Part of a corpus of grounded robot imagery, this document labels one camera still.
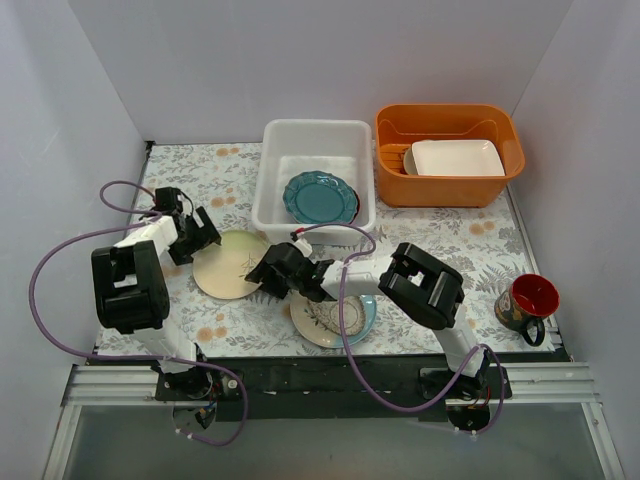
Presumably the round cream dish in basket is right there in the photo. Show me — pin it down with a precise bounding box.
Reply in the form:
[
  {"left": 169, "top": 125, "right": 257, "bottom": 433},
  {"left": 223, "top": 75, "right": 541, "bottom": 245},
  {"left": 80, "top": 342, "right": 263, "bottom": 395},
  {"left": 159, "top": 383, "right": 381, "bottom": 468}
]
[{"left": 403, "top": 147, "right": 417, "bottom": 175}]

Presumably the speckled grey oval plate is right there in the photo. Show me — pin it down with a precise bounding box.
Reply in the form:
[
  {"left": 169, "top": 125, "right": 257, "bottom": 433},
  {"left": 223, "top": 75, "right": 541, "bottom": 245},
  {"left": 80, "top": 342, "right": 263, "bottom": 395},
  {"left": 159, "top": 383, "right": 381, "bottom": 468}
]
[{"left": 304, "top": 296, "right": 366, "bottom": 336}]

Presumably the cream plate with leaf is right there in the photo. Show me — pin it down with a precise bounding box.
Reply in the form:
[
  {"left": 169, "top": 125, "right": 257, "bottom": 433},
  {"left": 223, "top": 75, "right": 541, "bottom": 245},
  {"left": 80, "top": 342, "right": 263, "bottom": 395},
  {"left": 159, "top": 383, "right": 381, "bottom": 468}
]
[{"left": 193, "top": 230, "right": 269, "bottom": 300}]

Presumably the red round plate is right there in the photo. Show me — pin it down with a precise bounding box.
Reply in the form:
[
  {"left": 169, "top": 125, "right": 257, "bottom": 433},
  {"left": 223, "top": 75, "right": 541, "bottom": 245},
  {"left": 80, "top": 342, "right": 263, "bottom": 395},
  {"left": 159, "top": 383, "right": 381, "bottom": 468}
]
[{"left": 344, "top": 188, "right": 361, "bottom": 224}]

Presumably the white plastic bin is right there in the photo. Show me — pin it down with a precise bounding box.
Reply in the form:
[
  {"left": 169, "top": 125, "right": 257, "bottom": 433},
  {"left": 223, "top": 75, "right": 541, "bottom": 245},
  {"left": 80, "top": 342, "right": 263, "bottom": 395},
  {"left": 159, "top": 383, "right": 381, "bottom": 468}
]
[{"left": 252, "top": 119, "right": 376, "bottom": 244}]

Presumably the white rectangular dish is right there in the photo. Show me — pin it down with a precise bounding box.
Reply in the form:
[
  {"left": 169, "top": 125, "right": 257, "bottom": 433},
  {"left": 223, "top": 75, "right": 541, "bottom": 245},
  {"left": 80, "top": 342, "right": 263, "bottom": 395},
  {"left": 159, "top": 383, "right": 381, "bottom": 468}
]
[{"left": 410, "top": 139, "right": 505, "bottom": 177}]

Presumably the cream and blue plate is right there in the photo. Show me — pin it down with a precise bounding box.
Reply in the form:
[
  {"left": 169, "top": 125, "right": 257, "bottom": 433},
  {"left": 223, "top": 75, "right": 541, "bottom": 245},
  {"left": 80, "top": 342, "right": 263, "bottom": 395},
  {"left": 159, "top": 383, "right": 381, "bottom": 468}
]
[{"left": 290, "top": 293, "right": 377, "bottom": 349}]

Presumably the red bowl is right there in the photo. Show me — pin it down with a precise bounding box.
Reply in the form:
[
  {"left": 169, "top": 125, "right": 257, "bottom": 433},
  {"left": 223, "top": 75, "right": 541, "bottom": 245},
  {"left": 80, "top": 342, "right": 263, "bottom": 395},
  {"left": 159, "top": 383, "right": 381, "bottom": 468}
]
[{"left": 494, "top": 274, "right": 560, "bottom": 347}]

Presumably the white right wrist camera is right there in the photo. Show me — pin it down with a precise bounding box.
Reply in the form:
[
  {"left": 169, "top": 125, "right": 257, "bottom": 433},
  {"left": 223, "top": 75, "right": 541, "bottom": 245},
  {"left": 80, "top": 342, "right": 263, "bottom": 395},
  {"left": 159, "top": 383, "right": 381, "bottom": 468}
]
[{"left": 290, "top": 227, "right": 313, "bottom": 258}]

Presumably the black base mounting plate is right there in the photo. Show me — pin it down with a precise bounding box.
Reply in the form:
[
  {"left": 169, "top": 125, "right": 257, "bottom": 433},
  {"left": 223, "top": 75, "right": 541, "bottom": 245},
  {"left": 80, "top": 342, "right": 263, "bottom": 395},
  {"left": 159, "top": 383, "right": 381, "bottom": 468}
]
[{"left": 155, "top": 354, "right": 512, "bottom": 422}]

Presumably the teal scalloped plate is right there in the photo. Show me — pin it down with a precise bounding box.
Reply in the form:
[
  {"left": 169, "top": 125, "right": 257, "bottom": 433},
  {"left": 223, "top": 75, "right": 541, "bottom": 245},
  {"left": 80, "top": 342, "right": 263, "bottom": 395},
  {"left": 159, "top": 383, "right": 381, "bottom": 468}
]
[{"left": 282, "top": 171, "right": 352, "bottom": 224}]

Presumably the orange plastic basket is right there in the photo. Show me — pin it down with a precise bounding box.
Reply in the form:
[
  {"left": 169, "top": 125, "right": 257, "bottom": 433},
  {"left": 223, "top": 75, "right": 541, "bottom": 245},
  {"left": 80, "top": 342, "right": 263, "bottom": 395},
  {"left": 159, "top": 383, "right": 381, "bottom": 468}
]
[{"left": 375, "top": 103, "right": 526, "bottom": 208}]

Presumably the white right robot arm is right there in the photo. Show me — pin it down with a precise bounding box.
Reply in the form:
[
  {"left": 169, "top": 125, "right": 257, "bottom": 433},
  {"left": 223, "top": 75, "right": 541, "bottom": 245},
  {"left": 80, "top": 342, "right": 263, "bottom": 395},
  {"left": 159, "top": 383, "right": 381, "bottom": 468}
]
[{"left": 245, "top": 242, "right": 489, "bottom": 399}]

